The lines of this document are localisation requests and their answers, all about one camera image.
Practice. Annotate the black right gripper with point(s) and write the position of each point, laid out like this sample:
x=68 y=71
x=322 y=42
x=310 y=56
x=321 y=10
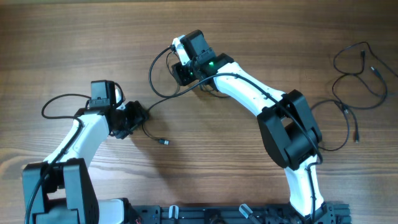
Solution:
x=178 y=70

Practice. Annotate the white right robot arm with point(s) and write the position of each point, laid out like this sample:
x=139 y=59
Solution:
x=288 y=129

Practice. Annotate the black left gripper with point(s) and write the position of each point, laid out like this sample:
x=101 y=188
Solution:
x=138 y=116

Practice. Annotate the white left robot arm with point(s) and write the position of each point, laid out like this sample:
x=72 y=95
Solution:
x=59 y=189

